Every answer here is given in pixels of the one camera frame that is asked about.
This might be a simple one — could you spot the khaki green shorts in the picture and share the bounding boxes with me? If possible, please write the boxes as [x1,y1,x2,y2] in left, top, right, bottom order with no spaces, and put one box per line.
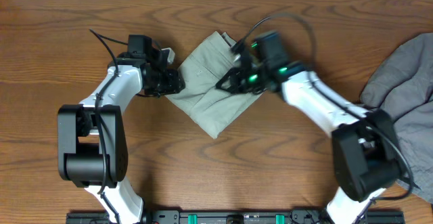
[167,31,260,139]

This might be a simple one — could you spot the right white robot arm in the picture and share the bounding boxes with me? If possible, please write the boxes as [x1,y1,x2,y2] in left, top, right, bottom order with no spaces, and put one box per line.
[215,60,413,223]

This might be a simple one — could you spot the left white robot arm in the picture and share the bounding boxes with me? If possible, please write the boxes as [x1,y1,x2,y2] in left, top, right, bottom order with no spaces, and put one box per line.
[58,48,185,223]

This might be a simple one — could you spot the grey garment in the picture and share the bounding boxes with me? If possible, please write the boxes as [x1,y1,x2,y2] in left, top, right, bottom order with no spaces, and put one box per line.
[360,33,432,203]

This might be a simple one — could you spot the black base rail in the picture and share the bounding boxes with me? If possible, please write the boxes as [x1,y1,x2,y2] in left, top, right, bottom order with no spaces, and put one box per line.
[66,209,406,224]

